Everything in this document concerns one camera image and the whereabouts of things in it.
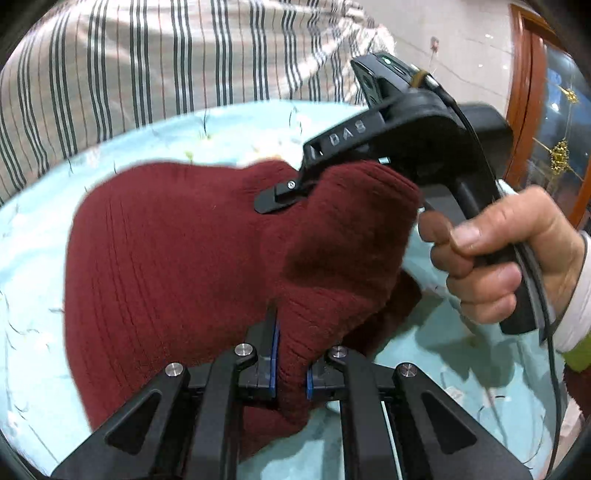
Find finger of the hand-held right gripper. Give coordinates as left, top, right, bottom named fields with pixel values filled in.
left=254, top=178, right=319, bottom=215

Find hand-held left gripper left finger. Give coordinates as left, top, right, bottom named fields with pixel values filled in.
left=51, top=305, right=282, bottom=480

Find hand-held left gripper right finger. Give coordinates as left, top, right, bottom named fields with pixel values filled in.
left=305, top=345, right=532, bottom=480

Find maroon hooded knit sweater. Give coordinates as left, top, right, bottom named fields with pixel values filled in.
left=64, top=159, right=423, bottom=462

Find person's right forearm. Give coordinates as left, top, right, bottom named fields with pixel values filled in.
left=551, top=230, right=591, bottom=416

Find person's right hand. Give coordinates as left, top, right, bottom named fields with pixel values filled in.
left=418, top=185, right=587, bottom=326

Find wooden glass door cabinet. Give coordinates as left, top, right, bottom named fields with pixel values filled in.
left=503, top=4, right=591, bottom=232

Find plaid quilt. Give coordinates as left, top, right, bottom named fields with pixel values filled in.
left=0, top=0, right=395, bottom=208

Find light blue floral bed sheet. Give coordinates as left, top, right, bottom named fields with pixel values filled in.
left=0, top=99, right=583, bottom=480

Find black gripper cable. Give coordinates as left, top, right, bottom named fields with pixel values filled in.
left=416, top=69, right=566, bottom=480

